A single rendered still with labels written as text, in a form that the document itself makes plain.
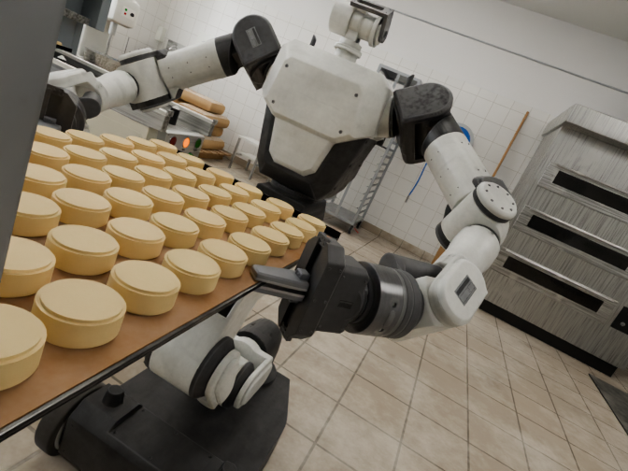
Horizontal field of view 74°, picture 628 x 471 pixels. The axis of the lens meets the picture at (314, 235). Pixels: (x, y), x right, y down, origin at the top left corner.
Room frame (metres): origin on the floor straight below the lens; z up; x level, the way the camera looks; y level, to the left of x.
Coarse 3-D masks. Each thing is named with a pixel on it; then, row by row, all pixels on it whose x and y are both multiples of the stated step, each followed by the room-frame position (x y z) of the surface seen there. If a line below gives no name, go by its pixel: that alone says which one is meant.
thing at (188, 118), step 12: (72, 60) 1.60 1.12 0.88; (84, 60) 1.63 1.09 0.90; (96, 72) 1.59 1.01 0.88; (168, 108) 1.54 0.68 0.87; (180, 108) 1.53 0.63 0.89; (180, 120) 1.53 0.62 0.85; (192, 120) 1.52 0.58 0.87; (204, 120) 1.52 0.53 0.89; (216, 120) 1.52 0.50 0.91; (204, 132) 1.52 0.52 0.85
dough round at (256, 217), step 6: (234, 204) 0.57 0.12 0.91; (240, 204) 0.57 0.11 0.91; (246, 204) 0.58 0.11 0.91; (240, 210) 0.55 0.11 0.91; (246, 210) 0.55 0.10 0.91; (252, 210) 0.57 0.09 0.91; (258, 210) 0.58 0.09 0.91; (252, 216) 0.55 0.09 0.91; (258, 216) 0.55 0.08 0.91; (264, 216) 0.57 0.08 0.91; (252, 222) 0.55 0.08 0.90; (258, 222) 0.55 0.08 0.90
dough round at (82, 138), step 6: (66, 132) 0.55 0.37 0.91; (72, 132) 0.56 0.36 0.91; (78, 132) 0.57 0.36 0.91; (84, 132) 0.58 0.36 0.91; (72, 138) 0.54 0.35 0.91; (78, 138) 0.55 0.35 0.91; (84, 138) 0.55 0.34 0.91; (90, 138) 0.56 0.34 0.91; (96, 138) 0.58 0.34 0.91; (72, 144) 0.54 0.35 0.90; (78, 144) 0.54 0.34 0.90; (84, 144) 0.55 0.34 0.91; (90, 144) 0.55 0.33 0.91; (96, 144) 0.56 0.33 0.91; (102, 144) 0.57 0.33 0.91; (96, 150) 0.56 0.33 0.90
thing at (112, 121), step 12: (60, 60) 1.40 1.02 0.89; (96, 120) 1.24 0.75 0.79; (108, 120) 1.24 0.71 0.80; (120, 120) 1.24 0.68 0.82; (132, 120) 1.23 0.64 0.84; (96, 132) 1.24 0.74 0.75; (108, 132) 1.24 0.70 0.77; (120, 132) 1.23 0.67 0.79; (132, 132) 1.23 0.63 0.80; (144, 132) 1.22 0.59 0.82; (156, 132) 1.26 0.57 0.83; (192, 132) 1.46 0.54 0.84
